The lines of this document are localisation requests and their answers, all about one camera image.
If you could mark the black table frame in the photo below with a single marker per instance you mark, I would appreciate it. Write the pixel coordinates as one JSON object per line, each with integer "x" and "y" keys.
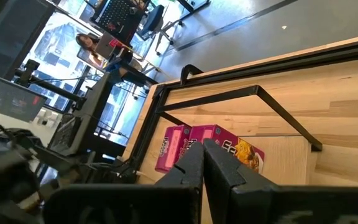
{"x": 259, "y": 68}

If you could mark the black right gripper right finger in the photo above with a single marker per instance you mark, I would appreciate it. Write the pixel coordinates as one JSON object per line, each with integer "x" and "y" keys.
{"x": 244, "y": 199}

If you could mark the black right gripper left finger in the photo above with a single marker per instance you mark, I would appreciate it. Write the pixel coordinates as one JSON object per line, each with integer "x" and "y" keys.
{"x": 172, "y": 199}

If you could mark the grey open laptop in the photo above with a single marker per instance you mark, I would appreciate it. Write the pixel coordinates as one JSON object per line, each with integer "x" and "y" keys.
{"x": 104, "y": 46}

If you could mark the black frame bracket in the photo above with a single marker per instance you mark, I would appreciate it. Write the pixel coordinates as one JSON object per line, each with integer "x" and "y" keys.
{"x": 183, "y": 73}

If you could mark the black perforated panel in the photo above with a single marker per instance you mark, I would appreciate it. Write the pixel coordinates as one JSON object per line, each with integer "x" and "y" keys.
{"x": 117, "y": 15}

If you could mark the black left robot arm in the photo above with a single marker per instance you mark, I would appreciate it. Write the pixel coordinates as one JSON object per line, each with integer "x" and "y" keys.
{"x": 5, "y": 174}

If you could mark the dark grey computer case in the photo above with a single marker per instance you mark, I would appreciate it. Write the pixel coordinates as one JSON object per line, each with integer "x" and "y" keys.
{"x": 85, "y": 118}

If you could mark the dark computer monitor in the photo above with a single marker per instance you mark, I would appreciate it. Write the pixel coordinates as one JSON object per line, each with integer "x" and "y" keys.
{"x": 11, "y": 96}

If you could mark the magenta Raisin Bran box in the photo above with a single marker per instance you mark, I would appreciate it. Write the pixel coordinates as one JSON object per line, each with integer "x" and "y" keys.
{"x": 225, "y": 137}
{"x": 171, "y": 149}

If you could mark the person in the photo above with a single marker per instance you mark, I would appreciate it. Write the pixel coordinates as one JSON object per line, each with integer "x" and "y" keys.
{"x": 87, "y": 43}

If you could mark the blue office chair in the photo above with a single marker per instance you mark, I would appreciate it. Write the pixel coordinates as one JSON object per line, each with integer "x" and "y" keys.
{"x": 152, "y": 18}

